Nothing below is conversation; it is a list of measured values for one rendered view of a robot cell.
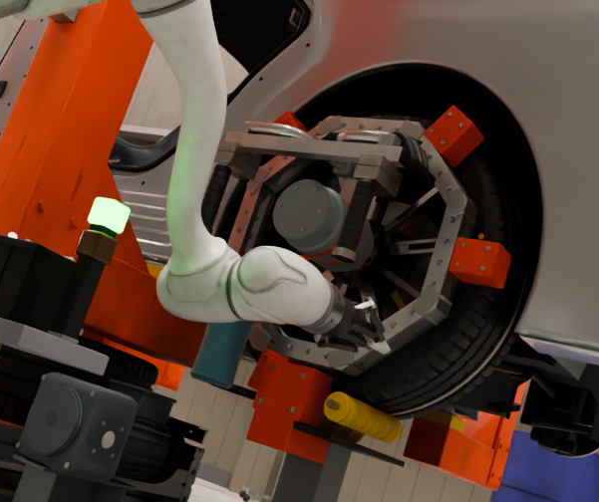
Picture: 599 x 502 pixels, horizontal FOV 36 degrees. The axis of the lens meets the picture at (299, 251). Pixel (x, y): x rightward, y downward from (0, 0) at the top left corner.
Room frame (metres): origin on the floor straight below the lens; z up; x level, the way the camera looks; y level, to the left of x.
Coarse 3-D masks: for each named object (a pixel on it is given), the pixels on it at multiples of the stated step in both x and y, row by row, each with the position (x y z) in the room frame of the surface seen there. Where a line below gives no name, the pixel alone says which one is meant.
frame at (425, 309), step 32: (320, 128) 1.94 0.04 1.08; (352, 128) 1.89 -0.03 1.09; (384, 128) 1.85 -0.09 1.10; (416, 128) 1.80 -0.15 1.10; (288, 160) 1.97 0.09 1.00; (256, 192) 2.01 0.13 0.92; (448, 192) 1.73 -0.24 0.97; (256, 224) 2.04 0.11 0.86; (448, 224) 1.72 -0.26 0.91; (448, 256) 1.71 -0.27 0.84; (448, 288) 1.75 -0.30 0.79; (416, 320) 1.73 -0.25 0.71; (288, 352) 1.88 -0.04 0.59; (320, 352) 1.84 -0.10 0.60; (352, 352) 1.79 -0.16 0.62
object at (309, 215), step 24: (288, 192) 1.77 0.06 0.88; (312, 192) 1.74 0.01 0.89; (336, 192) 1.77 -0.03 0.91; (288, 216) 1.76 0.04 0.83; (312, 216) 1.73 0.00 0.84; (336, 216) 1.74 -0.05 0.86; (288, 240) 1.81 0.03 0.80; (312, 240) 1.75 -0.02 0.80; (336, 240) 1.77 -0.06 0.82; (360, 240) 1.82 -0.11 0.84; (336, 264) 1.85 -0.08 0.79; (360, 264) 1.89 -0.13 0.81
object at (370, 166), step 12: (360, 156) 1.60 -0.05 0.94; (372, 156) 1.59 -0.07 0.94; (384, 156) 1.58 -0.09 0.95; (360, 168) 1.60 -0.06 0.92; (372, 168) 1.58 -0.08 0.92; (384, 168) 1.59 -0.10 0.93; (396, 168) 1.62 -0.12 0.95; (372, 180) 1.59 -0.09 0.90; (384, 180) 1.60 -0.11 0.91; (396, 180) 1.63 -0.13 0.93; (384, 192) 1.64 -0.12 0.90; (396, 192) 1.64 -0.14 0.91
